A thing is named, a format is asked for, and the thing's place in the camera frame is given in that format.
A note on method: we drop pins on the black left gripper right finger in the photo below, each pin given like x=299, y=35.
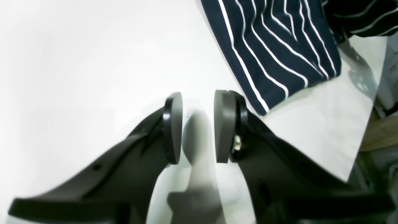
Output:
x=286, y=186

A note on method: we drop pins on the navy white striped T-shirt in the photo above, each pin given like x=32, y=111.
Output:
x=277, y=48

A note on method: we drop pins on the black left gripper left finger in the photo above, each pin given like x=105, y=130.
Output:
x=117, y=187

